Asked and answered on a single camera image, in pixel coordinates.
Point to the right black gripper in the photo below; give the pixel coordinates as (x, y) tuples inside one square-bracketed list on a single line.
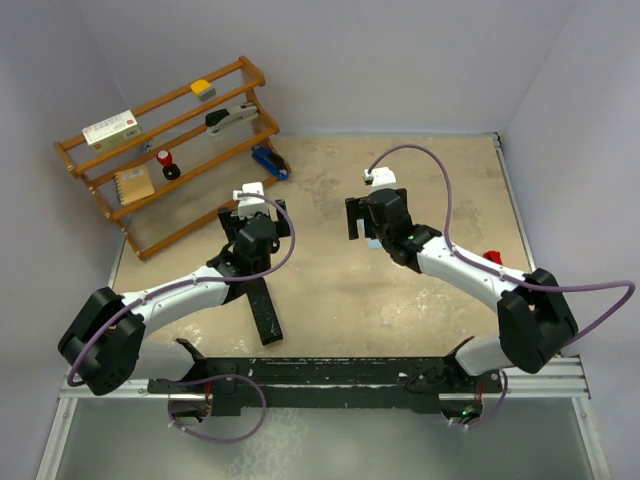
[(352, 204)]

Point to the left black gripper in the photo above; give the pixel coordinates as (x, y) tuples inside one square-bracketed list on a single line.
[(231, 222)]

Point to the light blue cleaning cloth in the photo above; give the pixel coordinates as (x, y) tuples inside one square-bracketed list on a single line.
[(372, 243)]

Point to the black glasses case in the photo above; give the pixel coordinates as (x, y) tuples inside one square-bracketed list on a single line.
[(263, 312)]

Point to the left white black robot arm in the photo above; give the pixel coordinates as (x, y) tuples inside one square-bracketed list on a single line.
[(103, 343)]

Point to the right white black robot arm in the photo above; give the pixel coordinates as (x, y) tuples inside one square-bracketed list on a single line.
[(533, 325)]

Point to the red sunglasses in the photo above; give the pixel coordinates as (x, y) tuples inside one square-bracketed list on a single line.
[(493, 256)]

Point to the blue black stapler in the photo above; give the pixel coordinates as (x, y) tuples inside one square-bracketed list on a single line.
[(271, 161)]

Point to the red black stamp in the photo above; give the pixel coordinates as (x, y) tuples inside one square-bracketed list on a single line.
[(170, 170)]

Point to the wooden three-tier shelf rack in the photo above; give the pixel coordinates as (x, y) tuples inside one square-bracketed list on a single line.
[(211, 167)]

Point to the black silver stapler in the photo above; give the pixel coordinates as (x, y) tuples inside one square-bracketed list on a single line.
[(219, 120)]

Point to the brown spiral notebook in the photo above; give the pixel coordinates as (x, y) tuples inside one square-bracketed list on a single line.
[(133, 184)]

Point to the yellow grey eraser block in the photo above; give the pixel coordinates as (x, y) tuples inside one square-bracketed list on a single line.
[(203, 90)]

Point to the white staples box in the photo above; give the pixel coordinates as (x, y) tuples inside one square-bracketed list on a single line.
[(112, 132)]

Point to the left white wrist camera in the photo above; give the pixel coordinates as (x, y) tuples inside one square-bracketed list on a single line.
[(250, 200)]

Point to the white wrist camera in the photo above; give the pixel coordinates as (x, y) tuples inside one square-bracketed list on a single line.
[(379, 178), (250, 200)]

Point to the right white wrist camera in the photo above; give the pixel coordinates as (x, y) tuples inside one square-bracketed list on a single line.
[(379, 178)]

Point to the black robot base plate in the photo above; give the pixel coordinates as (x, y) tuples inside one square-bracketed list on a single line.
[(418, 384)]

